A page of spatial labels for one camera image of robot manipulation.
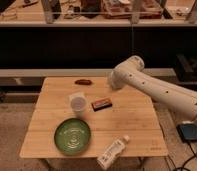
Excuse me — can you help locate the small dark red object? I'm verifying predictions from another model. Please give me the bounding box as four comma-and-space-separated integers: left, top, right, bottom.
75, 79, 92, 85

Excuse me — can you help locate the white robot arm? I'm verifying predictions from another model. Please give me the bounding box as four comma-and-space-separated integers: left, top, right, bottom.
108, 56, 197, 125

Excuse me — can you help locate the black floor cable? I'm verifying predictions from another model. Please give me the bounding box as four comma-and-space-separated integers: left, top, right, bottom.
158, 119, 197, 171

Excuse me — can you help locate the wooden folding table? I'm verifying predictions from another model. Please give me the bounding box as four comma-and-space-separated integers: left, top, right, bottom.
20, 77, 168, 158

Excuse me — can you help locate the dark brown eraser block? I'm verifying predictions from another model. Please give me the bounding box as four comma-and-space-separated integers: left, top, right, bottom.
91, 98, 112, 111

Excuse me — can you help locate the white ceramic cup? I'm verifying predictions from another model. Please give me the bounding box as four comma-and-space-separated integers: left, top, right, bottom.
69, 92, 87, 117

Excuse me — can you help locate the long wooden workbench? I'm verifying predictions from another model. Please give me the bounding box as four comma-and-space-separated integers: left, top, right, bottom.
0, 0, 197, 28

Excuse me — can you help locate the green round plate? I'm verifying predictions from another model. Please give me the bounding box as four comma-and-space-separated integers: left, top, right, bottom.
54, 118, 91, 156

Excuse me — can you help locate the white plastic bottle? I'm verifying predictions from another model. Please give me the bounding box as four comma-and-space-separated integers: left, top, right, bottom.
97, 135, 130, 170

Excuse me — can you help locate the blue foot pedal box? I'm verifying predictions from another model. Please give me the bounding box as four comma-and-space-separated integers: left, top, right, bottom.
176, 123, 197, 143

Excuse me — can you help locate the brown tray on workbench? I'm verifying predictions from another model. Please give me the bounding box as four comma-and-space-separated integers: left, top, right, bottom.
101, 0, 163, 19

